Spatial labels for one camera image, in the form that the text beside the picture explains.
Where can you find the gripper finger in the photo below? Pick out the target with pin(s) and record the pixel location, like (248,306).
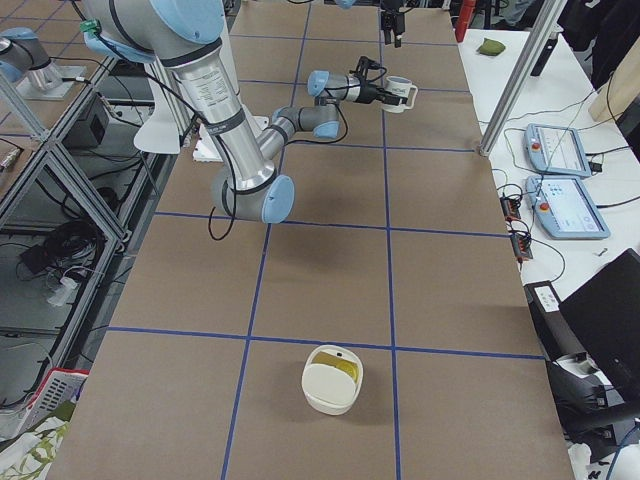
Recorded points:
(394,102)
(391,94)
(392,37)

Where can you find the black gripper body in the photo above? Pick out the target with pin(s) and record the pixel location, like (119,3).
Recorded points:
(368,92)
(390,21)

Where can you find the white HOME mug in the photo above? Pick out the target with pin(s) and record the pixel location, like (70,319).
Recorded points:
(404,86)

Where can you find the yellow lemon slice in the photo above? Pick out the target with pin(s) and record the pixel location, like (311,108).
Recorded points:
(339,362)

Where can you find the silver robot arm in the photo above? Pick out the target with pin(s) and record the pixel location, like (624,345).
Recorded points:
(186,37)

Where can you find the red cylinder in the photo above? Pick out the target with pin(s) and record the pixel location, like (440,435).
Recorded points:
(464,18)

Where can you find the green bean bag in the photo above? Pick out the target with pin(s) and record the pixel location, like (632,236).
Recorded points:
(491,47)

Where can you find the far blue teach pendant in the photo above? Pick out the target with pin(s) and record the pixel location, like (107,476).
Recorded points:
(556,150)

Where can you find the blue teach pendant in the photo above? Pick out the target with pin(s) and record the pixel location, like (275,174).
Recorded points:
(562,206)
(556,150)

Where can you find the near blue teach pendant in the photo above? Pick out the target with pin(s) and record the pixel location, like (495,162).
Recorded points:
(562,206)

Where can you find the wooden board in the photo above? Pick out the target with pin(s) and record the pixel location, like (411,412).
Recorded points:
(620,90)

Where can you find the cream oval container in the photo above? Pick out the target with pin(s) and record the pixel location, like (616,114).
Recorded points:
(327,389)

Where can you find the black Huawei monitor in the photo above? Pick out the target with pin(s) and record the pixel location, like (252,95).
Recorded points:
(604,315)

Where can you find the white basket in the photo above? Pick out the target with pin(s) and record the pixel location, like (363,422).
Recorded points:
(60,385)

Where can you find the aluminium frame post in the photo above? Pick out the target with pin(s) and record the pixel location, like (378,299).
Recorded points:
(542,28)

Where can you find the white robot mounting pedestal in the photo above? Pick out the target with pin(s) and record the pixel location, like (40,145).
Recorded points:
(218,94)

